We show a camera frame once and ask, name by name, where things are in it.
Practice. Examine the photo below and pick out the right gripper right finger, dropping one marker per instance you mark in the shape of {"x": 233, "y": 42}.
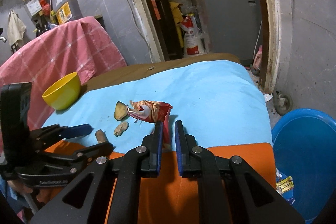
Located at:
{"x": 229, "y": 190}

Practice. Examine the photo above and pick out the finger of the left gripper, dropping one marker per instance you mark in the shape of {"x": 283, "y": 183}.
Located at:
{"x": 49, "y": 135}
{"x": 74, "y": 152}

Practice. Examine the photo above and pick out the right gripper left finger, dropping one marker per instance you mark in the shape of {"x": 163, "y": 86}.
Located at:
{"x": 107, "y": 191}

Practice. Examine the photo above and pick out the brown cylindrical roll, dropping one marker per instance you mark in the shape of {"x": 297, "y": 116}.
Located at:
{"x": 101, "y": 136}

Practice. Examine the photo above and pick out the beige lump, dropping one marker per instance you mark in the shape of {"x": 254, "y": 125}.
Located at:
{"x": 121, "y": 128}

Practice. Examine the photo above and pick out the yellow snack wrapper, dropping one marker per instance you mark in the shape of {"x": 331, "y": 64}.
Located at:
{"x": 285, "y": 185}

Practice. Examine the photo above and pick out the potato peel piece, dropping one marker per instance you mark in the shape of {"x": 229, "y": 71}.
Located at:
{"x": 120, "y": 111}

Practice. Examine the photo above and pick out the red snack wrapper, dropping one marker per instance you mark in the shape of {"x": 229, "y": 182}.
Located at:
{"x": 151, "y": 112}

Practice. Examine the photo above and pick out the person left hand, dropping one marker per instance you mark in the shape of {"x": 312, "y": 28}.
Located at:
{"x": 19, "y": 187}

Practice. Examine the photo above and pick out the yellow plastic bowl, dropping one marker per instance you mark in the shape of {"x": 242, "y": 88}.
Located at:
{"x": 64, "y": 92}

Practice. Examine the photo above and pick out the blue plastic bucket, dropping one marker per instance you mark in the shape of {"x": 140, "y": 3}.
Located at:
{"x": 304, "y": 148}

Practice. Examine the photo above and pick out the pink plaid cloth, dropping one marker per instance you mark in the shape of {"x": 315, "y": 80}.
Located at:
{"x": 81, "y": 46}

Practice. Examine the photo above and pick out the dark sauce bottle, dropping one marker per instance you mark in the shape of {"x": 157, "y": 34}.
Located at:
{"x": 39, "y": 30}

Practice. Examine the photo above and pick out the floor drain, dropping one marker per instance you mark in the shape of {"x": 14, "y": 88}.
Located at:
{"x": 283, "y": 103}

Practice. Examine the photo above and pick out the hanging beige towel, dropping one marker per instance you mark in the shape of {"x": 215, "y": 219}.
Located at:
{"x": 15, "y": 29}

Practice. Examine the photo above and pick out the large oil jug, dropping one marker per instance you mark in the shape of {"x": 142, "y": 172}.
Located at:
{"x": 67, "y": 10}

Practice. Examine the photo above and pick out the red white rice bag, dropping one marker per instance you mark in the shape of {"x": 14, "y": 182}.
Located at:
{"x": 193, "y": 44}

